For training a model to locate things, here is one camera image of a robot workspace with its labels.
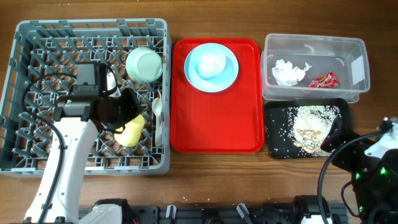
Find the clear plastic bin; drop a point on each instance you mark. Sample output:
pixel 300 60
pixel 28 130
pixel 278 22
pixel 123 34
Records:
pixel 317 55

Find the red plastic tray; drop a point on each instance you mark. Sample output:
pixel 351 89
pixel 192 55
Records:
pixel 230 121

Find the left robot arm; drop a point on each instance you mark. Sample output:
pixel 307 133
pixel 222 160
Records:
pixel 77 117

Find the light blue plate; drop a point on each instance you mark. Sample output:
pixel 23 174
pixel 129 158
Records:
pixel 216 84

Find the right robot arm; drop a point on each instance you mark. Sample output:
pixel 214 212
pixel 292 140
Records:
pixel 371 160

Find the green bowl with rice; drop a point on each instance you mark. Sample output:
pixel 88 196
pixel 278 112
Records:
pixel 144 64

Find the spilled rice and shells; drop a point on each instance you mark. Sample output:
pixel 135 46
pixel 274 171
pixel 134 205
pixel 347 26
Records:
pixel 311 127

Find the red snack wrapper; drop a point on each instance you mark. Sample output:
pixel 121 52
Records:
pixel 328 80

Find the yellow plastic cup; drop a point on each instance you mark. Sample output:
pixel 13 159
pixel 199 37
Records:
pixel 132 132

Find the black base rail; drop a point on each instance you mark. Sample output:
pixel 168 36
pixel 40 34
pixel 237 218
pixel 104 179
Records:
pixel 217 214

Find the light blue bowl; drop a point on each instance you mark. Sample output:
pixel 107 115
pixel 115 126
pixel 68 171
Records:
pixel 210 60

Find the black tray bin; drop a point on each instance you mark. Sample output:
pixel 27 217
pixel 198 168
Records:
pixel 276 124

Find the grey dishwasher rack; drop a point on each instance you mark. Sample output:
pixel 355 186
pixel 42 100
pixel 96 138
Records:
pixel 29 90

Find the white plastic spoon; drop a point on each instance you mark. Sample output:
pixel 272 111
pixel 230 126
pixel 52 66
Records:
pixel 157 111

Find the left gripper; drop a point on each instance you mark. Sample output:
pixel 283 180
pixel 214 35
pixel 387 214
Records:
pixel 135 107

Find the white tissue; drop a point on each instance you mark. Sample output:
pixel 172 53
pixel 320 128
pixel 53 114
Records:
pixel 287 75

